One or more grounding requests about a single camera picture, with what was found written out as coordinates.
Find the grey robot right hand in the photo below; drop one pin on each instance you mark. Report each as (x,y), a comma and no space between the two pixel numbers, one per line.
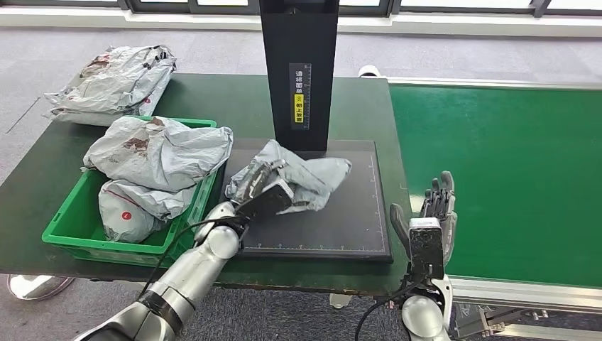
(439,202)

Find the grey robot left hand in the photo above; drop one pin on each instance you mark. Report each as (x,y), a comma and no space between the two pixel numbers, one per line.
(254,181)

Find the grey parcel bag red print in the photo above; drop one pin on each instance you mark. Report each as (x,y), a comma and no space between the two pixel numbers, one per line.
(320,179)

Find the grey parcel bag faded print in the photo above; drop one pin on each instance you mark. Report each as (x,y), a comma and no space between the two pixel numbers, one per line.
(164,155)

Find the white parcel bag red dot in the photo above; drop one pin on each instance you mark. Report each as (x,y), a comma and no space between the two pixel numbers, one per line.
(122,216)

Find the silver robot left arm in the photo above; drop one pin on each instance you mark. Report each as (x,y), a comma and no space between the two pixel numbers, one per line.
(188,277)

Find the green conveyor belt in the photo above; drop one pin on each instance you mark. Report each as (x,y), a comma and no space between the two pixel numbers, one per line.
(494,164)

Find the black inbound scanner machine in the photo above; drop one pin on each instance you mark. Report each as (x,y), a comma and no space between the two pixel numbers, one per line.
(352,221)

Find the white conveyor roller end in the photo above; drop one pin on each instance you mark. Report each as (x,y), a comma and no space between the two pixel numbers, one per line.
(369,70)

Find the crumpled grey parcel bag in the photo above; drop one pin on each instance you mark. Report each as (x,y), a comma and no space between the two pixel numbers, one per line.
(96,119)
(115,81)

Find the dark green table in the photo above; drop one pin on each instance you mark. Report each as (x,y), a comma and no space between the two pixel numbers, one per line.
(225,103)

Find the black yellow label sticker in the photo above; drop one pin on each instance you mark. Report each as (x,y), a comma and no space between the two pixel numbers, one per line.
(299,109)

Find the white table foot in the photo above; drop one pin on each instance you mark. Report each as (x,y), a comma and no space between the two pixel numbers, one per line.
(338,300)

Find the white window sill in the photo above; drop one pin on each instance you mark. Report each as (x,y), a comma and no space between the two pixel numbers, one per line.
(423,24)

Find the green plastic crate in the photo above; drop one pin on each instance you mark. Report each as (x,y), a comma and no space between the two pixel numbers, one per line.
(70,221)

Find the chrome round base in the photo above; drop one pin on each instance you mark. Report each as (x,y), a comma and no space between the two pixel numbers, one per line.
(33,287)

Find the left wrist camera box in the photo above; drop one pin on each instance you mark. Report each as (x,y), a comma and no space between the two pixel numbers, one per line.
(273,202)

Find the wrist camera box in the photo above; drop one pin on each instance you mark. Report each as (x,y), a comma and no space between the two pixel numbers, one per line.
(273,202)
(425,247)

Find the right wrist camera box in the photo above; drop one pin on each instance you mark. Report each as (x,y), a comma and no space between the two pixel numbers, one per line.
(425,247)

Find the aluminium conveyor frame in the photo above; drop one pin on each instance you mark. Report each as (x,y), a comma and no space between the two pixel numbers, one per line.
(517,294)

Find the metal conveyor bracket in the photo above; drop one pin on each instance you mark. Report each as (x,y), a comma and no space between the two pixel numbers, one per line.
(494,320)

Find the dark window frame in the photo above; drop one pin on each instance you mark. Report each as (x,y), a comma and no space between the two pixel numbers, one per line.
(160,5)

